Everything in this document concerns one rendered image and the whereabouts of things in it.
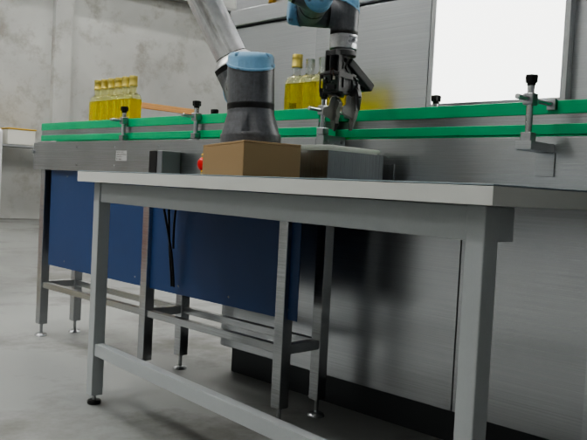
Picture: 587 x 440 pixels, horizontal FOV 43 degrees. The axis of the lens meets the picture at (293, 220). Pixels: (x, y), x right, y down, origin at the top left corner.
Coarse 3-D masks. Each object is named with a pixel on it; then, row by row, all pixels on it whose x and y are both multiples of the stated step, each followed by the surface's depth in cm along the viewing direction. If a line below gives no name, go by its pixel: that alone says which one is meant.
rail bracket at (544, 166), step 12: (528, 84) 168; (516, 96) 165; (528, 96) 168; (528, 108) 169; (552, 108) 176; (528, 120) 169; (528, 132) 168; (516, 144) 169; (528, 144) 167; (540, 144) 170; (552, 144) 174; (540, 156) 176; (552, 156) 174; (540, 168) 176; (552, 168) 174
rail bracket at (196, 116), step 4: (196, 100) 256; (192, 104) 257; (196, 104) 256; (200, 104) 257; (196, 108) 256; (196, 112) 257; (184, 116) 253; (188, 116) 254; (192, 116) 256; (196, 116) 256; (200, 116) 257; (196, 120) 257; (200, 120) 257; (196, 124) 257; (196, 128) 257; (196, 132) 257; (192, 136) 257; (196, 136) 256
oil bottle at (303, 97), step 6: (300, 78) 239; (306, 78) 237; (300, 84) 239; (306, 84) 237; (300, 90) 239; (306, 90) 237; (300, 96) 239; (306, 96) 237; (300, 102) 239; (306, 102) 237; (300, 108) 239
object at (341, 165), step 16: (304, 160) 194; (320, 160) 190; (336, 160) 190; (352, 160) 195; (368, 160) 199; (304, 176) 194; (320, 176) 190; (336, 176) 191; (352, 176) 195; (368, 176) 199; (384, 176) 210
